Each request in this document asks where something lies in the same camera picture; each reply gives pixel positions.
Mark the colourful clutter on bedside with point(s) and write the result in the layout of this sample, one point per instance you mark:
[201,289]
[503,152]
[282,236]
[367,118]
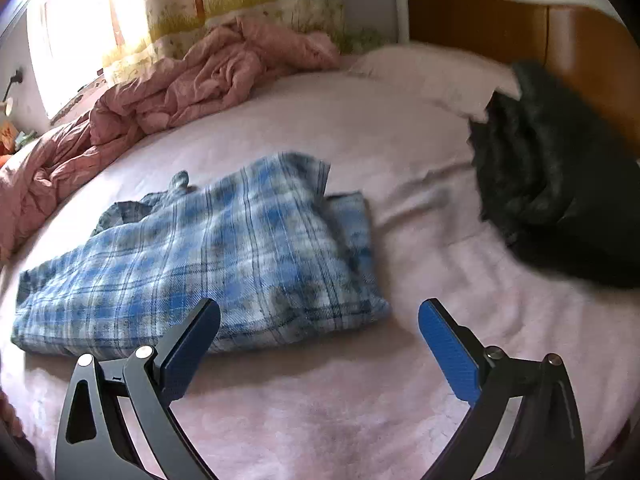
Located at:
[15,137]

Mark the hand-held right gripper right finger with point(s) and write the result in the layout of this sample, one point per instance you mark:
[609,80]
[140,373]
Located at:
[450,355]

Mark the floral patterned curtain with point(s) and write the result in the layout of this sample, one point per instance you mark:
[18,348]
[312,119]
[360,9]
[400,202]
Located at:
[220,5]

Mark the black folded garment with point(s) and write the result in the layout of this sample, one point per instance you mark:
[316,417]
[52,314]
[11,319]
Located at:
[555,170]

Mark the pink quilted comforter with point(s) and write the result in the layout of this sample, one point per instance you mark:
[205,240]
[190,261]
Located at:
[150,105]

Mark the wall lamp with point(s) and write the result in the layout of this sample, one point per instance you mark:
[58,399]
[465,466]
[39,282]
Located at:
[12,87]

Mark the pink bed sheet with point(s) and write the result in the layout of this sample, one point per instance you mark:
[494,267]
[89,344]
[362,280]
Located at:
[320,410]

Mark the blue plaid shirt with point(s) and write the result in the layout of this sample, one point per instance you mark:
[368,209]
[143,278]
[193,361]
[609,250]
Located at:
[210,265]

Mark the pink pillow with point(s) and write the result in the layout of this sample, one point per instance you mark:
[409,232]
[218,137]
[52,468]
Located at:
[435,80]

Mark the wooden headboard with white frame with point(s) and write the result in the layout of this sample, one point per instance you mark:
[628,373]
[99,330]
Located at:
[520,25]

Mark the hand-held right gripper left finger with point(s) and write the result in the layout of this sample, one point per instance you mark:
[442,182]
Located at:
[187,350]

